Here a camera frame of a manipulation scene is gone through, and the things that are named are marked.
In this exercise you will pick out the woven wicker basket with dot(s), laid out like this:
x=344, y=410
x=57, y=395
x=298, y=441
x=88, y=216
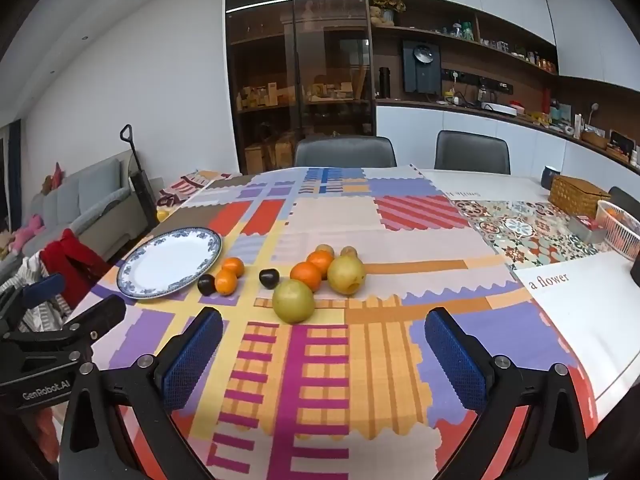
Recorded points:
x=577, y=196

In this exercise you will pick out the glass door cabinet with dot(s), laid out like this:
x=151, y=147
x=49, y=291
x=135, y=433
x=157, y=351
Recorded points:
x=300, y=60

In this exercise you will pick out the sunflower bouquet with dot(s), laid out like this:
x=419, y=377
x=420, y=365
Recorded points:
x=392, y=6

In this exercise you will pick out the white tile pattern tablecloth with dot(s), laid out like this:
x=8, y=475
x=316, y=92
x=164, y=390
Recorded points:
x=575, y=310

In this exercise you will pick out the grey tin box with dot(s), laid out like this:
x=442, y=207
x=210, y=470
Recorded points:
x=585, y=230

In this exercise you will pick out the yellow green pear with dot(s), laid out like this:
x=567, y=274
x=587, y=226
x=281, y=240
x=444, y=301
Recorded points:
x=293, y=301
x=346, y=275

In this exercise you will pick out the grey dining chair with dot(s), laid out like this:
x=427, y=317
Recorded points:
x=626, y=197
x=472, y=151
x=344, y=151

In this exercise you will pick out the black thermos bottle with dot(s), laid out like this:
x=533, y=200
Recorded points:
x=384, y=82

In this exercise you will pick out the blue rimmed white plate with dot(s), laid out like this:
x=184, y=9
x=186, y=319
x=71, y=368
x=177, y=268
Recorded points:
x=165, y=265

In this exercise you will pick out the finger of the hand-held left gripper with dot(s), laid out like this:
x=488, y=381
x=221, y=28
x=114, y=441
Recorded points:
x=102, y=312
x=45, y=289

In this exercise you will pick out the white plastic basket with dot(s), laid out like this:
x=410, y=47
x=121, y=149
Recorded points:
x=622, y=235

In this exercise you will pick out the black wall power strip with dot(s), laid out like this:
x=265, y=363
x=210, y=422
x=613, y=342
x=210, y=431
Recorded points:
x=475, y=80

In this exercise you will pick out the black upright vacuum cleaner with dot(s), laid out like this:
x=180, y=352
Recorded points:
x=142, y=185

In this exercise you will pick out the dark plum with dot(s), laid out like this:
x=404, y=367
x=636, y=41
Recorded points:
x=269, y=278
x=206, y=285

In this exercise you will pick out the red cloth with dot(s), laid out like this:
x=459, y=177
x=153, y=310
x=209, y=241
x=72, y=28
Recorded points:
x=65, y=257

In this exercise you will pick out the folded patterned blanket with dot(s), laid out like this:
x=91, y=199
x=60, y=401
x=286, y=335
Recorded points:
x=185, y=187

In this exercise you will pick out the colourful patchwork tablecloth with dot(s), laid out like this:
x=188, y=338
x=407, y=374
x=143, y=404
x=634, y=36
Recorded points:
x=330, y=210

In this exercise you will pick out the grey sofa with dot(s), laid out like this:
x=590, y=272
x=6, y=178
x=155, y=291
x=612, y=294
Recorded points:
x=95, y=200

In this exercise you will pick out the black water dispenser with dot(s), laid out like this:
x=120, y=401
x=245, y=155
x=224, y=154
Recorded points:
x=422, y=67

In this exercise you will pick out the brown kiwi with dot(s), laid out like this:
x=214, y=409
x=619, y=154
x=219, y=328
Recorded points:
x=349, y=251
x=325, y=248

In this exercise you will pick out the white striped cloth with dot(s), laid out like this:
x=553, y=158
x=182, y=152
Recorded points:
x=35, y=312

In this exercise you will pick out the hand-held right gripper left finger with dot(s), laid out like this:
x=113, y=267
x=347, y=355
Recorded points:
x=192, y=362

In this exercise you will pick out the orange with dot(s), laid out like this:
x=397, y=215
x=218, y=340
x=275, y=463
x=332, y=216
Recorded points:
x=320, y=261
x=306, y=277
x=233, y=266
x=226, y=282

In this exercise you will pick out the teddy bear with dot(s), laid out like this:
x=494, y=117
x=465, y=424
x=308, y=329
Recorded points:
x=376, y=16

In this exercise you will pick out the white flat appliance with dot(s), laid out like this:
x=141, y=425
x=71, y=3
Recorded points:
x=500, y=108

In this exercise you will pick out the brown and pink plush toy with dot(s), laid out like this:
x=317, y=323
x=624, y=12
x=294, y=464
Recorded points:
x=52, y=180

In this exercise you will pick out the dark blue mug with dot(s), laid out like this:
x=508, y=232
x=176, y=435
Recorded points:
x=550, y=176

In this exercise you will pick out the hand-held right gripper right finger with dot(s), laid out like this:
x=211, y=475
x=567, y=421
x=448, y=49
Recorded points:
x=455, y=362

